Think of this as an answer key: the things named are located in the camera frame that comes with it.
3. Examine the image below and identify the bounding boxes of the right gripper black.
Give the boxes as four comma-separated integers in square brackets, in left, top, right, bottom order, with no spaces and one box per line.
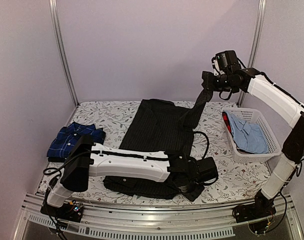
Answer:
[207,72,237,92]

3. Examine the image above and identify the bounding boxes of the black pinstriped long sleeve shirt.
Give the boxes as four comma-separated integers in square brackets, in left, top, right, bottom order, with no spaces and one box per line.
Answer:
[103,90,218,200]

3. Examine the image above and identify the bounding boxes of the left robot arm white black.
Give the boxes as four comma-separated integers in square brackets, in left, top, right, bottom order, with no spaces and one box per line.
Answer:
[44,135,219,217]

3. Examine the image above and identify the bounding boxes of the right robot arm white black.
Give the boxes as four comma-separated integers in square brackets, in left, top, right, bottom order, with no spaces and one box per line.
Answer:
[202,50,304,218]

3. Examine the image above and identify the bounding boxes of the red black garment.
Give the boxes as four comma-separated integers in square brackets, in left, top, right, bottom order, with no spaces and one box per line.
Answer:
[222,111,233,136]

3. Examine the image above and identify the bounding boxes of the white plastic laundry basket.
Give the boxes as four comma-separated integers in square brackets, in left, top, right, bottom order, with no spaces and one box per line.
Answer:
[222,107,281,163]

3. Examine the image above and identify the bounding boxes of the floral patterned tablecloth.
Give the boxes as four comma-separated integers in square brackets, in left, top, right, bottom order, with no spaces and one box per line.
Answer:
[35,100,276,206]

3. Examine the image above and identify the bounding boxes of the light blue shirt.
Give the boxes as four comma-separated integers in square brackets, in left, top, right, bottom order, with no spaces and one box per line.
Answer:
[226,111,269,154]

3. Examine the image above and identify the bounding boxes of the folded blue plaid shirt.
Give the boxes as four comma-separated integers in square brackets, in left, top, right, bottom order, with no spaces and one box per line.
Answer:
[46,122,106,159]

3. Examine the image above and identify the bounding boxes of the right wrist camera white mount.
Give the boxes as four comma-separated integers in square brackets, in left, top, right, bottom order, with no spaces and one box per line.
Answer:
[211,57,224,76]

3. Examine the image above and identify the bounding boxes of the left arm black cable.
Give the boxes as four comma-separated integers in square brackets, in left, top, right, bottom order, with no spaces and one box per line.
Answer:
[191,129,210,161]

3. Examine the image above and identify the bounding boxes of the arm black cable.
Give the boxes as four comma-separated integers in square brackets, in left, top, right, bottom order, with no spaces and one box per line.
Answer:
[191,129,210,161]
[219,58,304,111]

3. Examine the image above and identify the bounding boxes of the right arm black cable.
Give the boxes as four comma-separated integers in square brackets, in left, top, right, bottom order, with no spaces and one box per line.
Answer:
[219,58,304,111]

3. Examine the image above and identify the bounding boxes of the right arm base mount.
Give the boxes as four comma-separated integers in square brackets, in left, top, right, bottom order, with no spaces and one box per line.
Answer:
[232,190,276,223]

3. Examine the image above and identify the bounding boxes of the right aluminium frame post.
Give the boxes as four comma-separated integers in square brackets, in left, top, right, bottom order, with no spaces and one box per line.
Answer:
[236,0,267,106]

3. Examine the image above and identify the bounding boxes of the aluminium frame post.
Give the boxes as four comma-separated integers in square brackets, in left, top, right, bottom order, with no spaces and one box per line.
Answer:
[236,0,267,106]
[48,0,79,107]

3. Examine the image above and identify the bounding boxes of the aluminium front rail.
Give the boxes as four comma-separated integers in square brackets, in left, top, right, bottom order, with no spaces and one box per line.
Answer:
[11,193,304,240]

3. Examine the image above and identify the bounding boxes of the left aluminium frame post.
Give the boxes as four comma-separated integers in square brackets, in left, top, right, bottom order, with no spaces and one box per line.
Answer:
[48,0,79,107]

